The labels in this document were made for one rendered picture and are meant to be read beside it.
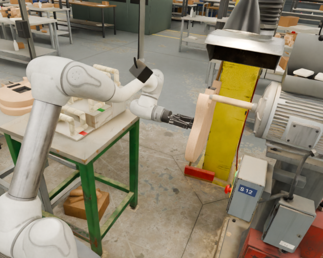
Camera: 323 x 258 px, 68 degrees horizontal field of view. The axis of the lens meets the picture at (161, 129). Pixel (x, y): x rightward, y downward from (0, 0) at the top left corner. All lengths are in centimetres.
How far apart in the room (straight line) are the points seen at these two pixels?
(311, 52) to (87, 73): 87
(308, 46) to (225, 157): 148
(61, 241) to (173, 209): 142
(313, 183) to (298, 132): 27
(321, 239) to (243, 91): 116
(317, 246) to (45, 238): 121
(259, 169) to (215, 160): 147
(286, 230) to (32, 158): 110
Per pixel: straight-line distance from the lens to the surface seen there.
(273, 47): 106
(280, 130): 107
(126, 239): 205
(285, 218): 124
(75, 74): 86
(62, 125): 153
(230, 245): 177
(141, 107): 137
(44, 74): 97
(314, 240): 147
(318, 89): 106
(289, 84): 105
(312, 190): 126
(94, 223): 163
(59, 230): 95
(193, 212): 225
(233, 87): 208
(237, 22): 95
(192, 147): 118
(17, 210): 105
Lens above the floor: 171
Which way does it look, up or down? 32 degrees down
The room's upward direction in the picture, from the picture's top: 5 degrees clockwise
